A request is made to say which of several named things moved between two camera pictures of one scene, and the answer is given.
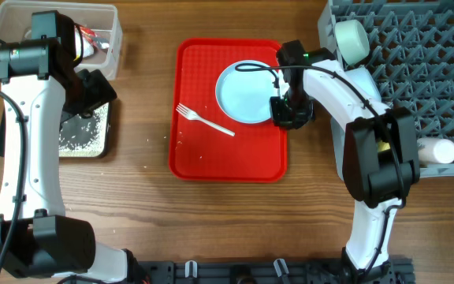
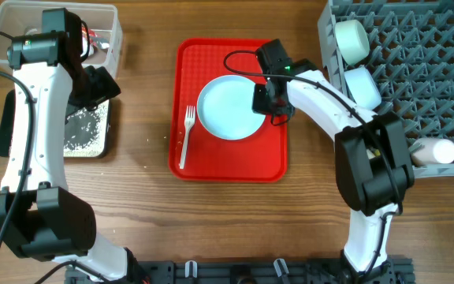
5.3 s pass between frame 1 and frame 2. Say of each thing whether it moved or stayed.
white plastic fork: moved
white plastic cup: stayed
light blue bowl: stayed
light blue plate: moved
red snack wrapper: stayed
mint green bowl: stayed
